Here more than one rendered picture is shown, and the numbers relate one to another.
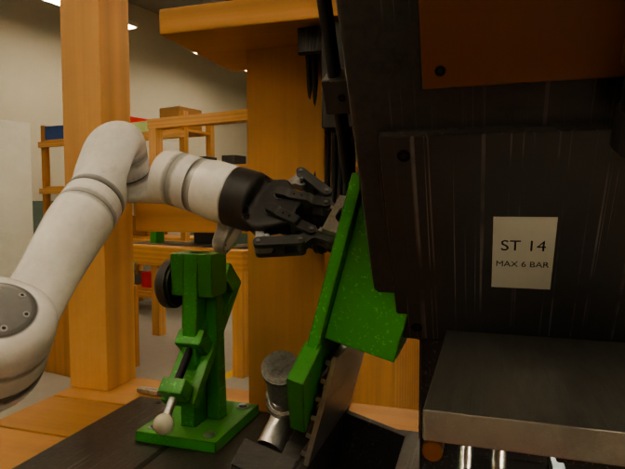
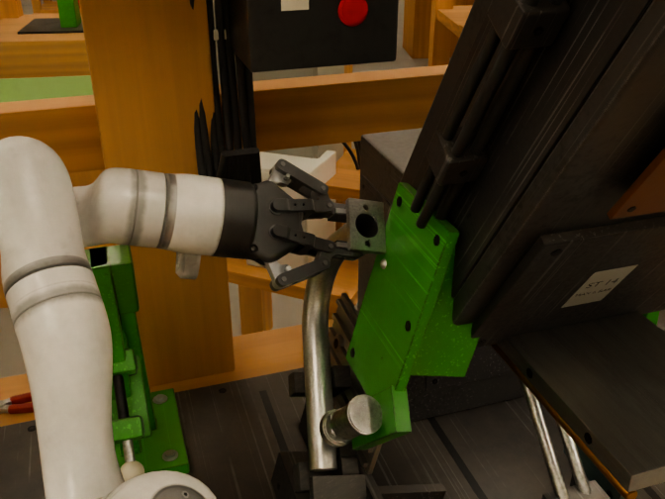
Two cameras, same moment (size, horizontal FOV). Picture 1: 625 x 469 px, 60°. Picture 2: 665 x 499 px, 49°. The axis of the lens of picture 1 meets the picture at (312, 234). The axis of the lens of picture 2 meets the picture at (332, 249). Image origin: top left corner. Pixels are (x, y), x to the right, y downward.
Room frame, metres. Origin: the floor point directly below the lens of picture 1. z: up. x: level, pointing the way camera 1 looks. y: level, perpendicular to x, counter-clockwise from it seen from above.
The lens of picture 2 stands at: (0.09, 0.37, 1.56)
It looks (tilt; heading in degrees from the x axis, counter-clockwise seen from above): 28 degrees down; 324
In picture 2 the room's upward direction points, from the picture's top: straight up
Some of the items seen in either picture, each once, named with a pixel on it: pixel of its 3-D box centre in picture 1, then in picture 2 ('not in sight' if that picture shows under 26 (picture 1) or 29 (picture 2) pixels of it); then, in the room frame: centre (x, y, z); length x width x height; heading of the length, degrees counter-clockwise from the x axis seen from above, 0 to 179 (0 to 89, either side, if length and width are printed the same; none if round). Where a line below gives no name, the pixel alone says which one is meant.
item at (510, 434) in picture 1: (540, 354); (572, 337); (0.46, -0.20, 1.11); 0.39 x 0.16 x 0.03; 162
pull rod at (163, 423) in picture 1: (168, 409); (129, 454); (0.73, 0.20, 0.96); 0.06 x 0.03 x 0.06; 162
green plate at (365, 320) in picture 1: (374, 276); (425, 297); (0.54, -0.06, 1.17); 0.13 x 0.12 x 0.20; 72
